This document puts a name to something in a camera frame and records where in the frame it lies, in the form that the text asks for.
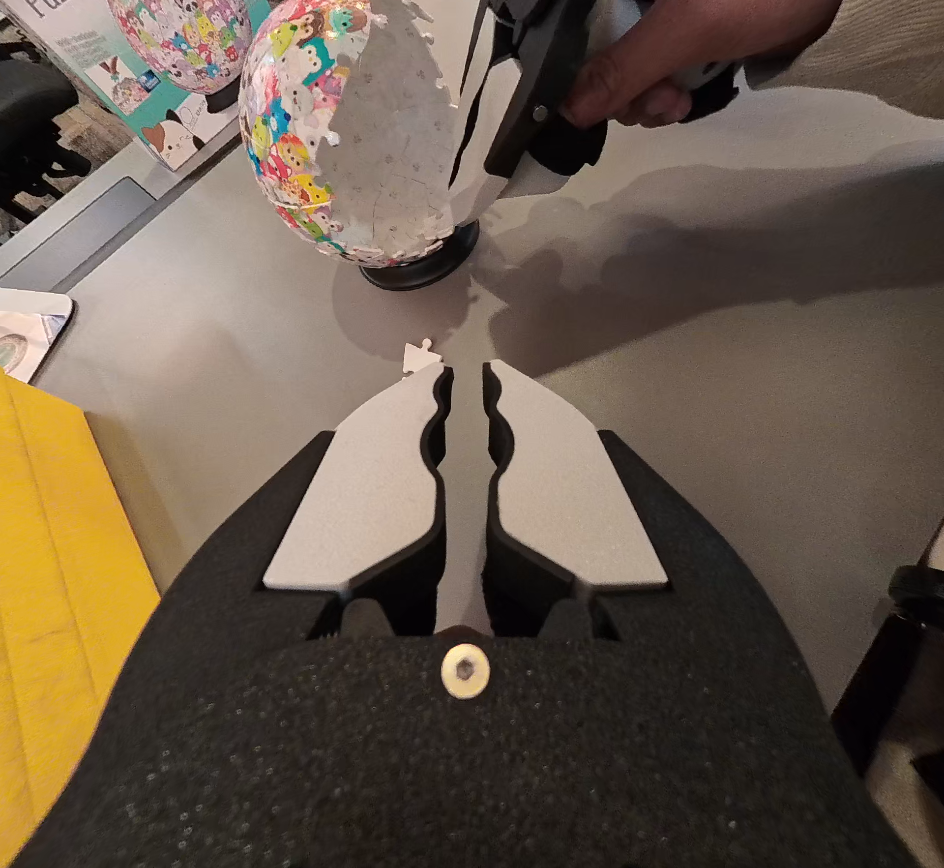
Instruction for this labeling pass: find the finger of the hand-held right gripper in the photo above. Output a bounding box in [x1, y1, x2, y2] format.
[448, 53, 532, 223]
[461, 0, 519, 98]

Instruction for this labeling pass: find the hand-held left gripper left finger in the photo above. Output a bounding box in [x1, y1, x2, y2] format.
[262, 365, 454, 636]

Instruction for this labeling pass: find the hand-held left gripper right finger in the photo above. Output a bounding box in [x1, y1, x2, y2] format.
[483, 359, 671, 636]

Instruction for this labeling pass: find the colourful puzzle ball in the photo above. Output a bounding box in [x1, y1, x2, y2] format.
[238, 0, 462, 269]

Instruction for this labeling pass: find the round black ball stand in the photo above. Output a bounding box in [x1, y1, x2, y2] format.
[359, 219, 480, 292]

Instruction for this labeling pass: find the puzzle box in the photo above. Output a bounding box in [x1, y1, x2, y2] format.
[0, 0, 271, 172]

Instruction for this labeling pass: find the black fabric item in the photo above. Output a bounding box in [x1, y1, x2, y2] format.
[832, 564, 944, 803]

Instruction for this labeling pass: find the white printed sheet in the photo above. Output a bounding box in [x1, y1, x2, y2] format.
[0, 287, 75, 384]

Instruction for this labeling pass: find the black office chair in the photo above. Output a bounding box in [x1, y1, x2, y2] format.
[0, 42, 93, 223]

